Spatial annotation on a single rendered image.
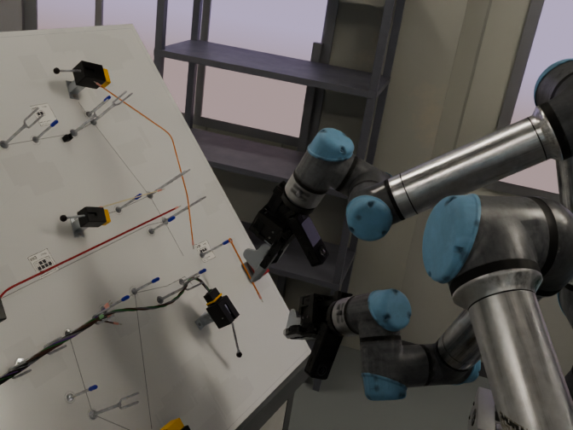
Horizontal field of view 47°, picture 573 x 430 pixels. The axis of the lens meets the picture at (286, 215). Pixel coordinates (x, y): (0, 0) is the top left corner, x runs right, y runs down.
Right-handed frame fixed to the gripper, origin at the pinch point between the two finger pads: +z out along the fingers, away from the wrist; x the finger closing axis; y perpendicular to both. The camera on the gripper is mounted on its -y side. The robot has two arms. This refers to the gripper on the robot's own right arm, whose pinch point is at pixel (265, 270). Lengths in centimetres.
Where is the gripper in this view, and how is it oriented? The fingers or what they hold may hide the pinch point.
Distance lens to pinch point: 140.8
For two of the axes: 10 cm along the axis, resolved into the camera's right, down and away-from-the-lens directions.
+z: -4.4, 7.1, 5.6
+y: -7.9, -6.0, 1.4
